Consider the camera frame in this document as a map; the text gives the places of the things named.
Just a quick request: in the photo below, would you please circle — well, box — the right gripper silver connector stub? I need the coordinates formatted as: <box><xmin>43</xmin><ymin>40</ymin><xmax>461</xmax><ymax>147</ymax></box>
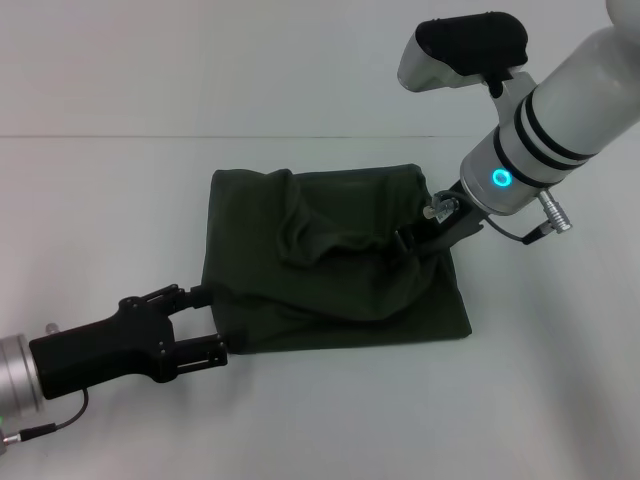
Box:
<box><xmin>422</xmin><ymin>191</ymin><xmax>462</xmax><ymax>224</ymax></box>

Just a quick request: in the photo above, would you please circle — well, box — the dark green t-shirt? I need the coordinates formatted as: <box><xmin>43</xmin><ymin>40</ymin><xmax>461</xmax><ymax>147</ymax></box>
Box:
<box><xmin>199</xmin><ymin>162</ymin><xmax>474</xmax><ymax>355</ymax></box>

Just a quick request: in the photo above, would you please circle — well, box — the gripper dark cable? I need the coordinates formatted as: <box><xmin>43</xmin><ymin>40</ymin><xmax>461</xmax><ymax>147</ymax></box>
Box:
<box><xmin>477</xmin><ymin>212</ymin><xmax>551</xmax><ymax>246</ymax></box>
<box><xmin>19</xmin><ymin>389</ymin><xmax>90</xmax><ymax>440</ymax></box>

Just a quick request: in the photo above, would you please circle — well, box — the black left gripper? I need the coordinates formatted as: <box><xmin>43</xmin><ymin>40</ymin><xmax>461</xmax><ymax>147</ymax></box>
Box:
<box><xmin>28</xmin><ymin>283</ymin><xmax>232</xmax><ymax>401</ymax></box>

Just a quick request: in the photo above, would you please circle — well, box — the left gripper dark cable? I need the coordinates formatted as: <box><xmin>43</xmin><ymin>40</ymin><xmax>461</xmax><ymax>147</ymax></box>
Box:
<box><xmin>19</xmin><ymin>389</ymin><xmax>90</xmax><ymax>440</ymax></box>

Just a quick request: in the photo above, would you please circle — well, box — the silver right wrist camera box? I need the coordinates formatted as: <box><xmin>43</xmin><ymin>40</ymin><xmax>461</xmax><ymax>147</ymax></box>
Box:
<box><xmin>397</xmin><ymin>12</ymin><xmax>530</xmax><ymax>97</ymax></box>

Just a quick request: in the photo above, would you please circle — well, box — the right gripper dark cable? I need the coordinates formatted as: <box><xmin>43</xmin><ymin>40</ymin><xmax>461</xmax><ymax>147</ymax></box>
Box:
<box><xmin>477</xmin><ymin>212</ymin><xmax>551</xmax><ymax>246</ymax></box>

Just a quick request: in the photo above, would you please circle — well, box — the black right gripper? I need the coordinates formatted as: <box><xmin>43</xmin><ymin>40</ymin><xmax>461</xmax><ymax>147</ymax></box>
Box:
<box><xmin>391</xmin><ymin>180</ymin><xmax>485</xmax><ymax>257</ymax></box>

